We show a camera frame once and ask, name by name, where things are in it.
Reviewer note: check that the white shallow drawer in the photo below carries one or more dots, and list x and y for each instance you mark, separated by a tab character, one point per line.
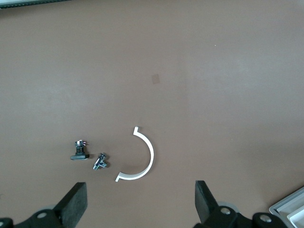
298	219

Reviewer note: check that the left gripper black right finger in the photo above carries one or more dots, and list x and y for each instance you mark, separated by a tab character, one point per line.
209	209

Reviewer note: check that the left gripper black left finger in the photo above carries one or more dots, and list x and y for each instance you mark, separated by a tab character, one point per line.
69	209

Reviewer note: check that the small metal fitting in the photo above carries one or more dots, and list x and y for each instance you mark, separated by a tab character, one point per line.
99	162

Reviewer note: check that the white drawer cabinet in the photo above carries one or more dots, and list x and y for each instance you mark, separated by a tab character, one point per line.
282	204

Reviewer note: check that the black flat-head switch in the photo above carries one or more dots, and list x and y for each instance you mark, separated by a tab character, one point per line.
79	156

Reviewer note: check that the black ribbed edge strip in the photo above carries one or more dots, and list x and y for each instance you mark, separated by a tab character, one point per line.
23	3

